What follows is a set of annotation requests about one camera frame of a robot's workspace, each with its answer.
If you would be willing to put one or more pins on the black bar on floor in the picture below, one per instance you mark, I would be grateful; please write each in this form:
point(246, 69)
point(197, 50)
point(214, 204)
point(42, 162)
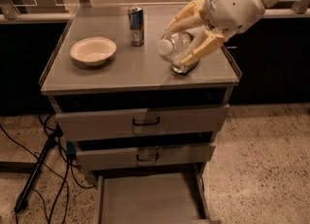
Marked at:
point(21, 202)

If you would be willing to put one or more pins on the grey bottom drawer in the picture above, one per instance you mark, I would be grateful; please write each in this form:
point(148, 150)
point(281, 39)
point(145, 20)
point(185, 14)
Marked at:
point(152, 195)

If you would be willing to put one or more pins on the black top drawer handle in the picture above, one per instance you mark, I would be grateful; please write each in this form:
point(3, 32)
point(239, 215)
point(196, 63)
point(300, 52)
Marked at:
point(145, 122)

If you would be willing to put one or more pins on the black middle drawer handle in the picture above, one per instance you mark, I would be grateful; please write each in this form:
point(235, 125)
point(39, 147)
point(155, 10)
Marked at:
point(152, 158)

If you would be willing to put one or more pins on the grey drawer cabinet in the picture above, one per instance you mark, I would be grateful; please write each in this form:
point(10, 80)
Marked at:
point(134, 77)

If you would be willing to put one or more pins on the grey top drawer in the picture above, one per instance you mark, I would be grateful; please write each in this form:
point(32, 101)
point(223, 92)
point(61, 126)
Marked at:
point(92, 126)

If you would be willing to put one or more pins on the clear plastic water bottle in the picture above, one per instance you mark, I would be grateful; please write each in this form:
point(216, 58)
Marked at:
point(174, 47)

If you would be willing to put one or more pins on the far right metal bracket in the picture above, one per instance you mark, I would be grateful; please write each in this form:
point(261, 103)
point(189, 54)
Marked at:
point(300, 6)

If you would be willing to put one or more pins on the metal bracket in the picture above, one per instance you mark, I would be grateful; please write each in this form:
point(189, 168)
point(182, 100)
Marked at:
point(300, 6)
point(9, 11)

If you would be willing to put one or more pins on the blue silver energy drink can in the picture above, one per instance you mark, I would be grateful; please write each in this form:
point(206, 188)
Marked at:
point(136, 25)

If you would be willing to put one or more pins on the green soda can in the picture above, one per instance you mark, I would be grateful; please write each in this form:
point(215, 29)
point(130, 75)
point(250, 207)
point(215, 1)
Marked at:
point(181, 68)

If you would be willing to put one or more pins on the black drawer handle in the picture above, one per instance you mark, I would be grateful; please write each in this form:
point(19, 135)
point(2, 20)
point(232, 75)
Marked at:
point(152, 158)
point(145, 122)

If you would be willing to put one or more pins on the white bowl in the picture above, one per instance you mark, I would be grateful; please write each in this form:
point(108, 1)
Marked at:
point(93, 51)

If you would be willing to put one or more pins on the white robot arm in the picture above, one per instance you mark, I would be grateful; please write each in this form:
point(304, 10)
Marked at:
point(218, 20)

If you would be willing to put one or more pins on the grey drawer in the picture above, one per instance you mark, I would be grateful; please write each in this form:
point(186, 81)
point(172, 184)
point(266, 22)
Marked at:
point(92, 126)
point(152, 195)
point(123, 158)

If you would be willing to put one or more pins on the far left metal bracket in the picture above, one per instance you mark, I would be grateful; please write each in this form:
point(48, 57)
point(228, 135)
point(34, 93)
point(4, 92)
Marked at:
point(9, 11)

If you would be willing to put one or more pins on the grey middle drawer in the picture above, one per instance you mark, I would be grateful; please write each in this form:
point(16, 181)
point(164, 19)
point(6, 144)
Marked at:
point(123, 158)

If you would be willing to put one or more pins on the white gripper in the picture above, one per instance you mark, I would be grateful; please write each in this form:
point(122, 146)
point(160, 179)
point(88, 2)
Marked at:
point(236, 5)

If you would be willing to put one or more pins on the blue box under cabinet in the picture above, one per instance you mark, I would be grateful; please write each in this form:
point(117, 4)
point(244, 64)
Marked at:
point(70, 149)

